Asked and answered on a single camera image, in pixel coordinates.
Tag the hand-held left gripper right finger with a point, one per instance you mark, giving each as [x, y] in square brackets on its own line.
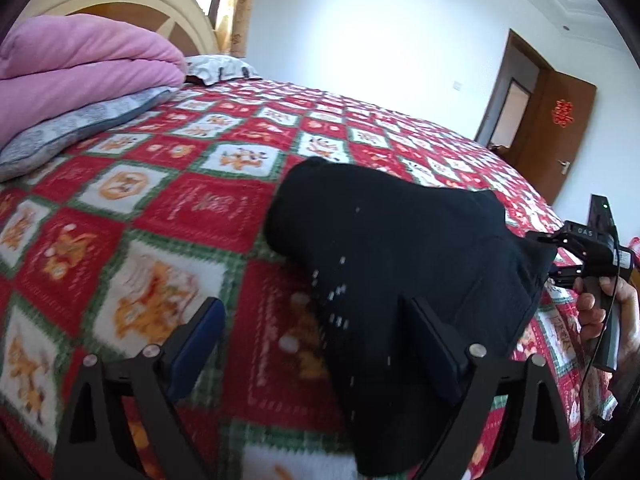
[440, 355]

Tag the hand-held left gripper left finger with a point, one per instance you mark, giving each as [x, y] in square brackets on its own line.
[197, 352]

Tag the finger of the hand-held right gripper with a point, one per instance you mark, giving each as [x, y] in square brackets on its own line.
[545, 241]
[565, 277]

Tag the black pants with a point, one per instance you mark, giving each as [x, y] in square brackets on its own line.
[400, 260]

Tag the person's right hand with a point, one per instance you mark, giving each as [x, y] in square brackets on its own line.
[592, 317]

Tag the brown wooden door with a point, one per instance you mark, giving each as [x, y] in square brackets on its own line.
[545, 135]

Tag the red paper door decoration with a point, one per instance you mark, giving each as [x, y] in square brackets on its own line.
[562, 112]

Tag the red printed blanket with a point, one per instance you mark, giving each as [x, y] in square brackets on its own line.
[200, 200]

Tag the grey patterned pillow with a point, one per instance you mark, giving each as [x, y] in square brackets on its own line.
[70, 125]

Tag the white patterned pillow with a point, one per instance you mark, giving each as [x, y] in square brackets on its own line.
[220, 66]

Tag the pink folded quilt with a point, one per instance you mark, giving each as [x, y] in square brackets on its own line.
[85, 70]

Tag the golden curtain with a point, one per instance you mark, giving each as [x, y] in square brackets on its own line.
[235, 5]

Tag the brown door frame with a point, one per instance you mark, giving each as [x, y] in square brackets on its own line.
[505, 60]

